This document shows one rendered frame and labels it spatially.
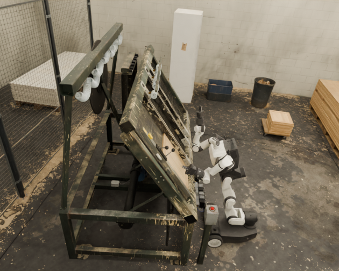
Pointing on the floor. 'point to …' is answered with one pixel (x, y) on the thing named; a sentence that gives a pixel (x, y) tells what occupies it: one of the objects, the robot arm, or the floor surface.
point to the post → (204, 243)
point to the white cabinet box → (185, 51)
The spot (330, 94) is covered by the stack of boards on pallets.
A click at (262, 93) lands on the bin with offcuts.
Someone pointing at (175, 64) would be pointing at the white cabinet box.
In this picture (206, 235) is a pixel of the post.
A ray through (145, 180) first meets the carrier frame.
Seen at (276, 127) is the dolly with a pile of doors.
